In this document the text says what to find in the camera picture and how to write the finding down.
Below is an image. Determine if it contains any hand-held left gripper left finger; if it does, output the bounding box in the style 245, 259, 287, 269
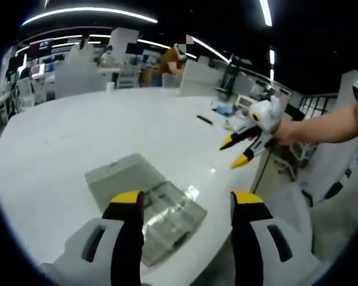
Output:
40, 190, 146, 286

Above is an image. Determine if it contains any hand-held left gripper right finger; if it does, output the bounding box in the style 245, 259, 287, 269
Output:
230, 190, 332, 286

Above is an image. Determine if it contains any grey transparent dual guide fixture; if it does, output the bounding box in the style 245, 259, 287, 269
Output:
84, 153, 208, 268

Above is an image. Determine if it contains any blue box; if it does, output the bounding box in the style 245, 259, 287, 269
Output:
215, 105, 236, 116

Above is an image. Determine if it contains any black remote bar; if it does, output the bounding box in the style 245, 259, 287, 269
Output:
196, 114, 214, 126

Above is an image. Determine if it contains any grey mesh office chair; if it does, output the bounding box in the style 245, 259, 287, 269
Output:
249, 181, 314, 271

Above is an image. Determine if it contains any black stand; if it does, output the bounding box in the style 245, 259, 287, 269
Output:
216, 53, 241, 98

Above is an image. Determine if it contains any grey partition panel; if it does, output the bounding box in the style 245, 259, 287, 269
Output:
54, 61, 109, 100
178, 59, 225, 97

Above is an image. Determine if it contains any dark red wall screen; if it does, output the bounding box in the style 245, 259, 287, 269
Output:
28, 39, 54, 58

